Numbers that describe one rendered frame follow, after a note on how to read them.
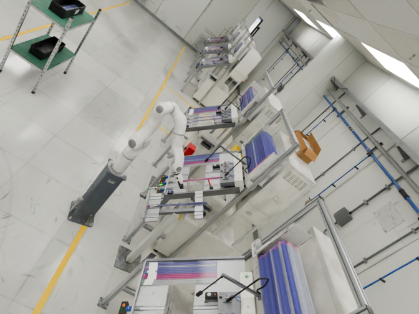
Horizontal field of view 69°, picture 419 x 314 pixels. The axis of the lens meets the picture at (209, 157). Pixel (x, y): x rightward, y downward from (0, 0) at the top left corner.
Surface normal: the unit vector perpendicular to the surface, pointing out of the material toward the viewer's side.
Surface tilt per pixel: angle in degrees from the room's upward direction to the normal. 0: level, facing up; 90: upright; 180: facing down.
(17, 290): 0
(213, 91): 90
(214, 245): 90
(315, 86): 90
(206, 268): 45
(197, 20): 90
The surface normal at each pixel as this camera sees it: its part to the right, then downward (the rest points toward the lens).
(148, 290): -0.10, -0.86
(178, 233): -0.04, 0.51
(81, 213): 0.14, 0.63
